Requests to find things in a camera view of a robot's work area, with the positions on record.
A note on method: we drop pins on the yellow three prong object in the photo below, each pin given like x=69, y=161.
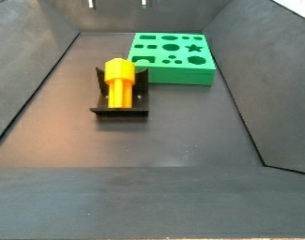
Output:
x=119, y=79

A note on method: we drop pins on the black cradle fixture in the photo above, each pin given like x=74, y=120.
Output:
x=140, y=105

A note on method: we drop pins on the green foam shape board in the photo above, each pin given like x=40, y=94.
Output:
x=175, y=57

